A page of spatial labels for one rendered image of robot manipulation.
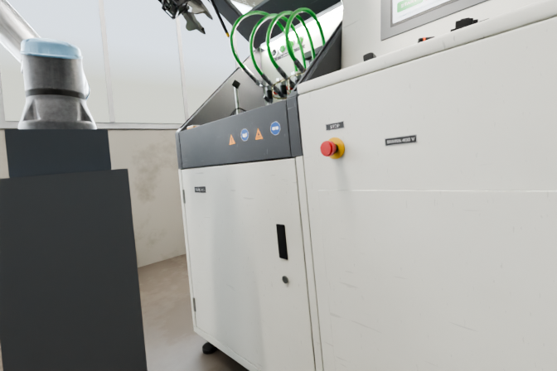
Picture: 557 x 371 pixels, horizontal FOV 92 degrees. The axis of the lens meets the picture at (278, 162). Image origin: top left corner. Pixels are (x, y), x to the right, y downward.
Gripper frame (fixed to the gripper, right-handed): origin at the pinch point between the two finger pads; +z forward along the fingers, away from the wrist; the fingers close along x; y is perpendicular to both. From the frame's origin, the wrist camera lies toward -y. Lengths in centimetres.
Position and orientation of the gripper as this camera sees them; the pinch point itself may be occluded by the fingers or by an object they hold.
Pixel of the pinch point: (207, 23)
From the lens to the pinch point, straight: 113.7
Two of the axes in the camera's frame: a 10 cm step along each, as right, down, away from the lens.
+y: -4.5, 7.0, -5.5
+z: 7.1, 6.5, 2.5
